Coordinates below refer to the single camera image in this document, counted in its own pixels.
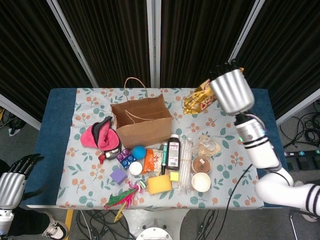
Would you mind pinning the white and black sneaker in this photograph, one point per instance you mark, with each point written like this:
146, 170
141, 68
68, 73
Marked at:
308, 217
56, 227

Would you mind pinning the black pleated curtain panel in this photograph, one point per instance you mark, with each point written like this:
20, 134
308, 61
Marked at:
112, 37
195, 37
295, 50
30, 50

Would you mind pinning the blue rubber ball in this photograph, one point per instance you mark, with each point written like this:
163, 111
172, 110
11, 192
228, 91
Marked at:
138, 152

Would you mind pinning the colourful feather shuttlecock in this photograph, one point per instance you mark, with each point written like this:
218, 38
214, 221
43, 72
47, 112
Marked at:
122, 197

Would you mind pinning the brown medicine bottle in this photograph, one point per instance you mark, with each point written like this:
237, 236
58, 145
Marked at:
173, 155

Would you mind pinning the clear plastic container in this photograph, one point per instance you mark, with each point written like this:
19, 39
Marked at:
200, 164

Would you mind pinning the orange and white snack packet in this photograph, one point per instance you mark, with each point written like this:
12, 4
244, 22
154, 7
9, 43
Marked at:
150, 162

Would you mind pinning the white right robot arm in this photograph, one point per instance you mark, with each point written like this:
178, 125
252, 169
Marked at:
262, 150

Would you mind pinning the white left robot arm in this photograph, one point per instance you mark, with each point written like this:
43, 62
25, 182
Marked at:
5, 222

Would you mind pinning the floral tablecloth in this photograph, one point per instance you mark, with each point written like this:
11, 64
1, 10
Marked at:
225, 125

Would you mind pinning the grey aluminium partition post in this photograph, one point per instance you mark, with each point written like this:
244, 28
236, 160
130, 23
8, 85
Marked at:
153, 42
72, 42
250, 22

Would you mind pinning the purple foam cube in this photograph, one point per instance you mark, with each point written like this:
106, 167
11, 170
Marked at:
118, 176

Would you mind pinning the white paper cup stack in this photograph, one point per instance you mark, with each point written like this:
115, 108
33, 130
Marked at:
201, 182

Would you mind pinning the purple plastic building block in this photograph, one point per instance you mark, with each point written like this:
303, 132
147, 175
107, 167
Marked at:
122, 156

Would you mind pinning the clear tub of paper clips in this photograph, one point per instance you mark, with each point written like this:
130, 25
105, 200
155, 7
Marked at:
135, 168

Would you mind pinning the yellow sponge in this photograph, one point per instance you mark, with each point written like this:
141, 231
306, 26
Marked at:
159, 184

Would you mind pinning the black trouser leg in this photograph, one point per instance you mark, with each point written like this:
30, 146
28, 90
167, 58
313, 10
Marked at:
27, 221

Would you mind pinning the pink plush cloth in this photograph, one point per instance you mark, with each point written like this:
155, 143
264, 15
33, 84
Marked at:
87, 138

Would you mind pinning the gold snack packet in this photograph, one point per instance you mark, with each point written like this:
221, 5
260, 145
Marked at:
197, 102

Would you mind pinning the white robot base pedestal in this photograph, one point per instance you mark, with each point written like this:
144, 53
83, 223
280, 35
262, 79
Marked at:
155, 231

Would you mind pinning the small black bottle red cap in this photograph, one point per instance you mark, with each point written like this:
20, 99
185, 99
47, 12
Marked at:
111, 154

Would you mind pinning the yellow foam cube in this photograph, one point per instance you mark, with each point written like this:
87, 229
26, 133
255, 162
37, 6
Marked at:
174, 176

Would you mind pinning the grey aluminium partition rail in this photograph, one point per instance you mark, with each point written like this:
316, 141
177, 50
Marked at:
297, 110
20, 110

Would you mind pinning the brown paper shopping bag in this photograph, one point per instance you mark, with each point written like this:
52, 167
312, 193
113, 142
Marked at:
145, 132

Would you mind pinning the green marker pen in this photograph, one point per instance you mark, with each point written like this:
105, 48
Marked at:
165, 155

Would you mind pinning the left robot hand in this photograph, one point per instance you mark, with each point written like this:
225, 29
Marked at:
10, 190

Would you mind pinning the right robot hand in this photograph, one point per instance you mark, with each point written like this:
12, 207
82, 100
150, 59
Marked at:
232, 92

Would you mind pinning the blue plastic building block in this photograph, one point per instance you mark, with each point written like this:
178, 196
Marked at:
126, 163

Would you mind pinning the bundle of clear straws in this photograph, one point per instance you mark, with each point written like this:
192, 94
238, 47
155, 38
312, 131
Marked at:
185, 165

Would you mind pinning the clear bag of white crackers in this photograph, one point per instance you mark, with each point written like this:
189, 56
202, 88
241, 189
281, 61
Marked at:
207, 146

